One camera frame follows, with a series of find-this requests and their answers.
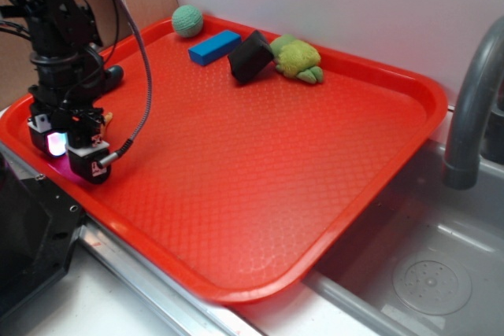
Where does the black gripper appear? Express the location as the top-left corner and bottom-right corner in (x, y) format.
(28, 46), (111, 184)

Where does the tan spiral seashell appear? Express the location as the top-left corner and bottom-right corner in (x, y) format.
(100, 113), (113, 134)

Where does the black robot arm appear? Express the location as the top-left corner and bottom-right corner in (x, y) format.
(1, 0), (122, 184)

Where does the dark teal toy cucumber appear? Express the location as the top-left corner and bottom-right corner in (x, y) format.
(103, 65), (124, 93)

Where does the green knitted ball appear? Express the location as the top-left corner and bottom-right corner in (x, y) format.
(172, 5), (203, 38)

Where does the blue rectangular block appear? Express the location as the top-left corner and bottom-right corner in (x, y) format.
(188, 30), (242, 66)

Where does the red plastic tray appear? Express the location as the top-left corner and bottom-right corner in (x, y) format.
(1, 19), (447, 305)

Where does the black rectangular block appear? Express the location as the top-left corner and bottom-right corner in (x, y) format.
(228, 30), (274, 84)

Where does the green plush turtle toy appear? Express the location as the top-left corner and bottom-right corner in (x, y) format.
(270, 34), (324, 84)

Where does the grey plastic sink basin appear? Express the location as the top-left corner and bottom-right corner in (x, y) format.
(235, 139), (504, 336)

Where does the grey sink faucet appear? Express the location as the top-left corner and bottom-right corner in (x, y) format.
(442, 18), (503, 190)

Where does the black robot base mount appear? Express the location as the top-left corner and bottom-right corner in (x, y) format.
(1, 156), (84, 320)

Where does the grey braided cable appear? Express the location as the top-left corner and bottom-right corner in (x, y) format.
(95, 0), (154, 168)

